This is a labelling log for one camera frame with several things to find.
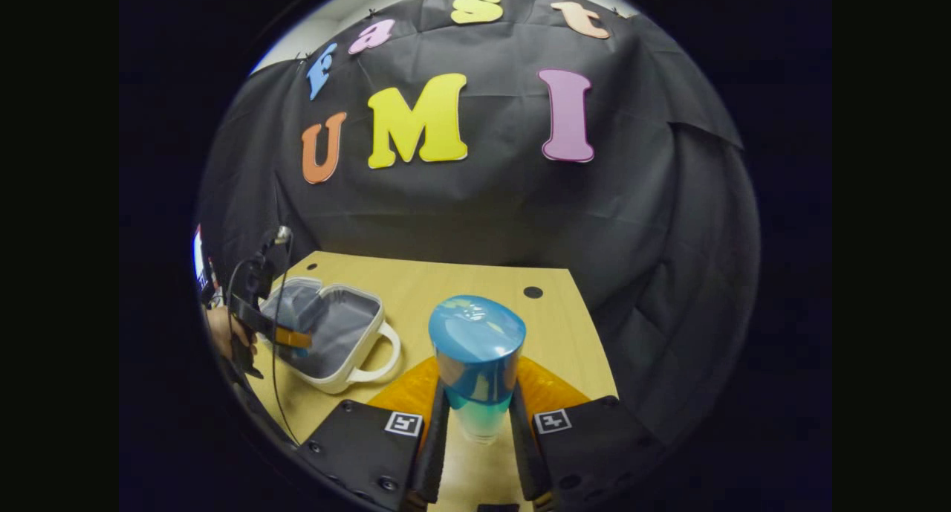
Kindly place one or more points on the white suitcase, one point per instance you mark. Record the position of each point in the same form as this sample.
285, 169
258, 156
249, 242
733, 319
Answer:
334, 326

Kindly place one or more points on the blue capped toner bottle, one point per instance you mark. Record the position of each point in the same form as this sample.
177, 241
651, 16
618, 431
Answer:
475, 348

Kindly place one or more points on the black backdrop cloth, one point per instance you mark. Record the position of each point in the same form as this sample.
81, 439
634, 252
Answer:
594, 237

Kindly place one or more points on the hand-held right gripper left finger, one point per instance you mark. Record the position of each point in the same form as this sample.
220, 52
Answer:
433, 452

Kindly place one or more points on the lit screen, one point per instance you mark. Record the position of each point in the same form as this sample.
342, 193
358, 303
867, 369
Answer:
199, 256

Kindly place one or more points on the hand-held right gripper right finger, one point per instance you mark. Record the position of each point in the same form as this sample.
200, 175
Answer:
526, 452

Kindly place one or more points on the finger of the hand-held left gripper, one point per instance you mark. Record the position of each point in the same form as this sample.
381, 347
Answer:
260, 319

